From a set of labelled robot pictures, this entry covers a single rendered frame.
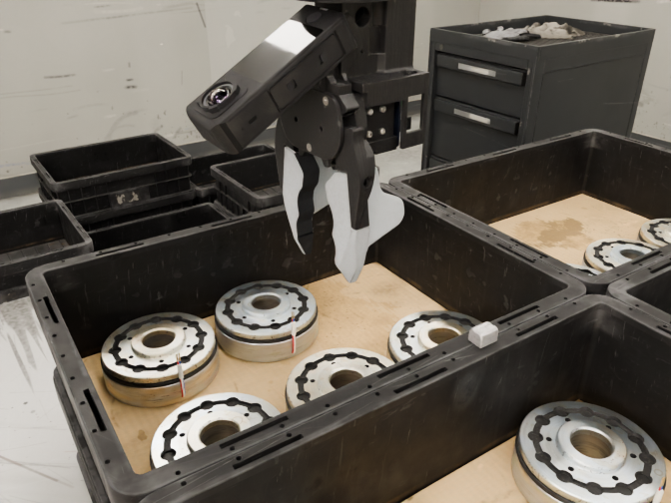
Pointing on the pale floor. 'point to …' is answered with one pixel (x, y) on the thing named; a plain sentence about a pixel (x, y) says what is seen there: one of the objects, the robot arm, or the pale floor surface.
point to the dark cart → (529, 85)
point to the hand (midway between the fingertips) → (321, 255)
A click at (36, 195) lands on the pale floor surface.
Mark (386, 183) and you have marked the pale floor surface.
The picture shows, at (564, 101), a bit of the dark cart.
